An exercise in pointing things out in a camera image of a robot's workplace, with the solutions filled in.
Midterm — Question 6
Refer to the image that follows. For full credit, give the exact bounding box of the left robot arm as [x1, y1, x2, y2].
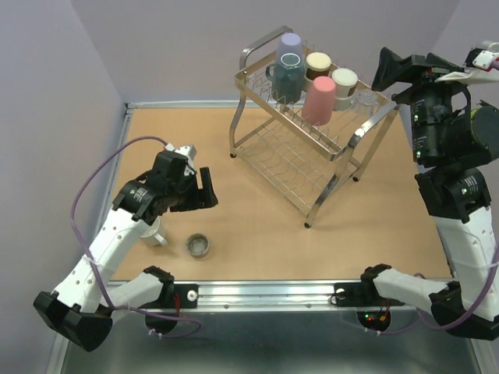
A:
[34, 145, 218, 352]

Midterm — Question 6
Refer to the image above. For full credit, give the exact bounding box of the purple plastic cup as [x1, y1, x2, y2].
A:
[275, 33, 303, 61]

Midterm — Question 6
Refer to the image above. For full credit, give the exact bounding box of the clear glass cup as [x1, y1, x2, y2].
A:
[353, 90, 379, 117]

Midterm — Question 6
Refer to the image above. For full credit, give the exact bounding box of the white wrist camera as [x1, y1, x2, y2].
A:
[164, 143, 197, 175]
[436, 41, 498, 85]

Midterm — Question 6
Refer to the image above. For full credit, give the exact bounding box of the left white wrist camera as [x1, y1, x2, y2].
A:
[164, 143, 197, 175]

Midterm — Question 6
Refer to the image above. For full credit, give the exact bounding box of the metal wire dish rack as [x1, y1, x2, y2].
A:
[228, 26, 398, 228]

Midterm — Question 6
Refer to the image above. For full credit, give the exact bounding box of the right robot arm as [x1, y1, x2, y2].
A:
[359, 41, 498, 340]

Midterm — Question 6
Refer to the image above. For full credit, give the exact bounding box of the steel-lined brown white cup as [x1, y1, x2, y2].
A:
[305, 52, 332, 83]

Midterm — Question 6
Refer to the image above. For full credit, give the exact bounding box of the grey ceramic mug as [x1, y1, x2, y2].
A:
[265, 53, 305, 105]

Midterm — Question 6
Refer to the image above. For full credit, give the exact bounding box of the small grey metal cup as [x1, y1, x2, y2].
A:
[186, 233, 210, 258]

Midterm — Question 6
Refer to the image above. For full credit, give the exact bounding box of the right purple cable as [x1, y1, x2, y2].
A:
[366, 249, 499, 337]

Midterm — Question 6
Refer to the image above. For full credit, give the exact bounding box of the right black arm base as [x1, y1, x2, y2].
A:
[333, 281, 387, 307]

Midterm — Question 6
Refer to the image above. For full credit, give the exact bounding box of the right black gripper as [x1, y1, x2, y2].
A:
[370, 45, 476, 161]

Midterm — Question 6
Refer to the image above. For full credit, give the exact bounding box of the white ceramic mug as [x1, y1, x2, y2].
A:
[140, 217, 168, 247]

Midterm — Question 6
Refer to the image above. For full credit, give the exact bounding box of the aluminium front rail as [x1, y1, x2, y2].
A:
[64, 277, 479, 313]

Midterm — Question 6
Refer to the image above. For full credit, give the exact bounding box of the red plastic cup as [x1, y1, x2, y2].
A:
[302, 76, 336, 126]

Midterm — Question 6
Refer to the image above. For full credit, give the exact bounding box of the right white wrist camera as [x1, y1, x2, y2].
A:
[436, 41, 498, 85]

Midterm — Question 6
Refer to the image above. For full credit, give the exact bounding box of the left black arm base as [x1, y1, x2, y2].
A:
[139, 283, 199, 309]

